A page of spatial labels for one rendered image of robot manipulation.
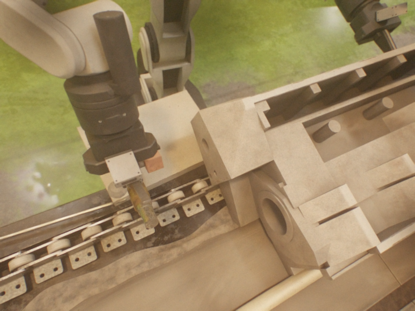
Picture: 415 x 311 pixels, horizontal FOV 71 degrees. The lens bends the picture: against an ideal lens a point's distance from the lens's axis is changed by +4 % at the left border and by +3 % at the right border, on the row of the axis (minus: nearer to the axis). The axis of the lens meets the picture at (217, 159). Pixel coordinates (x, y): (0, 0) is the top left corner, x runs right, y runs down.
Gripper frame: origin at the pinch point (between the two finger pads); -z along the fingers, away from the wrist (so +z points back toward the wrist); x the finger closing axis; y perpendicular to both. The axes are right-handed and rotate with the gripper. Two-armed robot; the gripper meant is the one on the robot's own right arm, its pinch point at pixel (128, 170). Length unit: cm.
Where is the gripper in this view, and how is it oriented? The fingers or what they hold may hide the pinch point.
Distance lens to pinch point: 54.7
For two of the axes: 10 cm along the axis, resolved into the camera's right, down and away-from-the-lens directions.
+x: 8.7, -3.4, 3.5
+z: -0.4, -7.6, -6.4
